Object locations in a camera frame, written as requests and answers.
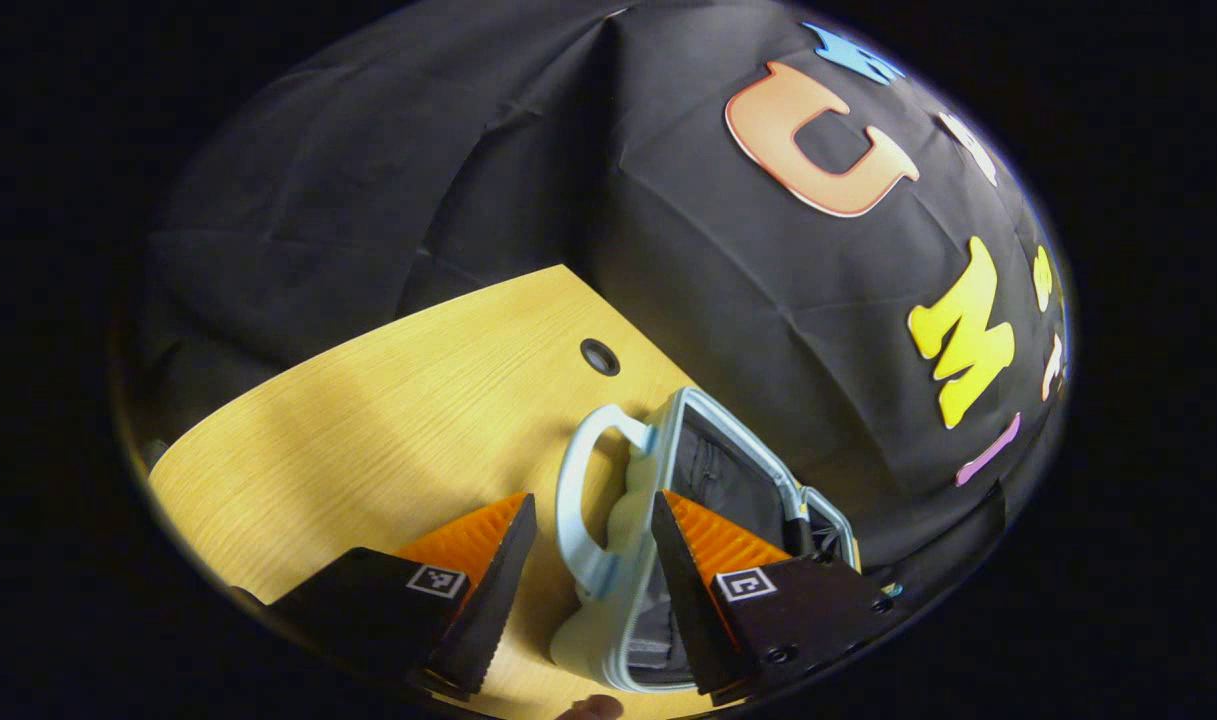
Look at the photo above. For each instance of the light blue suitcase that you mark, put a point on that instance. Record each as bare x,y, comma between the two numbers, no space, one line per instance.
618,560

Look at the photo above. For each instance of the black backdrop cloth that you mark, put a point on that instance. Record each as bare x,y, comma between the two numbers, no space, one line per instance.
418,150

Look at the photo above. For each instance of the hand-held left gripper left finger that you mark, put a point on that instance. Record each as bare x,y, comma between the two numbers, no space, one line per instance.
498,600

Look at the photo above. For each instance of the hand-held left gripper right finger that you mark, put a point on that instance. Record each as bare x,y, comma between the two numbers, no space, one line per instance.
683,600

